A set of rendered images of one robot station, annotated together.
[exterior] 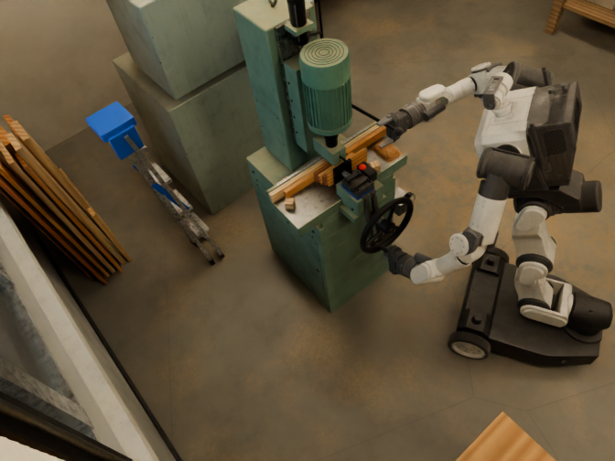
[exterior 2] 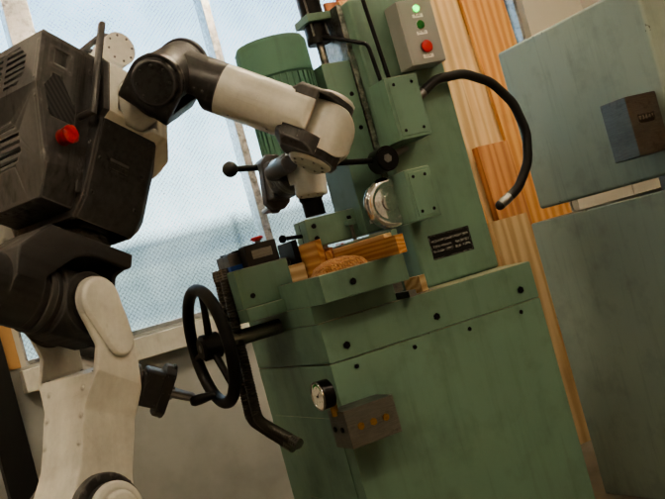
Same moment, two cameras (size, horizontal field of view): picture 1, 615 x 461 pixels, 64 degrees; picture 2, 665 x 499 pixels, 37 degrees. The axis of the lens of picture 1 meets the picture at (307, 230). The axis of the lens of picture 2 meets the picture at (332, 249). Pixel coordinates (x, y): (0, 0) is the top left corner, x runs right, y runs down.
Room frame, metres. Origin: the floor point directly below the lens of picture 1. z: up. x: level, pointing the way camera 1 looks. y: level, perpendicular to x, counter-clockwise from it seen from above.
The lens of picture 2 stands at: (1.63, -2.52, 0.91)
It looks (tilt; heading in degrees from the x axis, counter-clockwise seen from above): 1 degrees up; 94
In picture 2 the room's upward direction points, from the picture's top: 15 degrees counter-clockwise
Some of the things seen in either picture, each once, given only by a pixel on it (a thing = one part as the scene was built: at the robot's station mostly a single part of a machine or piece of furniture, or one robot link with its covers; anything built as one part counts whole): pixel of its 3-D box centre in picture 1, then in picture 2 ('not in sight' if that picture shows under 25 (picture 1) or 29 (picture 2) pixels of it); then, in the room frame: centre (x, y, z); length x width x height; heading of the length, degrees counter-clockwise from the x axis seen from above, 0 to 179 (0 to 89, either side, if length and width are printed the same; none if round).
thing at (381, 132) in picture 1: (342, 157); (337, 260); (1.48, -0.20, 0.92); 0.62 x 0.02 x 0.04; 120
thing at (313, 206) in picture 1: (346, 187); (292, 295); (1.35, -0.20, 0.87); 0.61 x 0.30 x 0.06; 120
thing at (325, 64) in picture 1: (327, 89); (285, 105); (1.46, -0.16, 1.32); 0.18 x 0.18 x 0.31
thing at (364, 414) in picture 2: (397, 199); (364, 421); (1.46, -0.46, 0.58); 0.12 x 0.08 x 0.08; 30
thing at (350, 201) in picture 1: (360, 191); (254, 285); (1.28, -0.24, 0.91); 0.15 x 0.14 x 0.09; 120
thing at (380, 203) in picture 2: not in sight; (387, 203); (1.63, -0.20, 1.02); 0.12 x 0.03 x 0.12; 30
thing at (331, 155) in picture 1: (329, 148); (328, 233); (1.47, -0.15, 0.99); 0.14 x 0.07 x 0.09; 30
